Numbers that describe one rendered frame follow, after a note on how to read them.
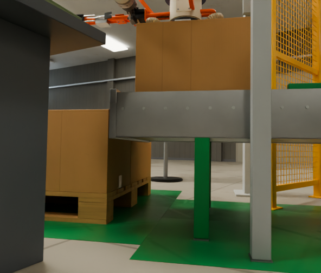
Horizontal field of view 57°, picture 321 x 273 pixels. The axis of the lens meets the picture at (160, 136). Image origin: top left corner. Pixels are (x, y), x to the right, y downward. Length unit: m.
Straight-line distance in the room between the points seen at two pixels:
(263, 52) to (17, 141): 0.82
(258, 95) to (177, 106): 0.34
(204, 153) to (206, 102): 0.20
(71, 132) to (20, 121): 0.58
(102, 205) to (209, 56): 0.84
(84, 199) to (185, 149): 9.01
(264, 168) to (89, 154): 0.82
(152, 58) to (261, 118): 0.62
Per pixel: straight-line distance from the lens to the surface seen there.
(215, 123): 1.20
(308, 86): 1.38
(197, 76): 1.38
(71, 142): 1.51
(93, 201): 1.48
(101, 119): 1.45
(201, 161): 1.20
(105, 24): 1.80
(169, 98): 1.23
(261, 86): 1.05
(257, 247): 1.07
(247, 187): 2.52
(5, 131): 0.93
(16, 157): 0.95
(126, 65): 12.14
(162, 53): 1.42
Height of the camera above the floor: 0.36
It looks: 3 degrees up
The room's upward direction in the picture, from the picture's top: 1 degrees clockwise
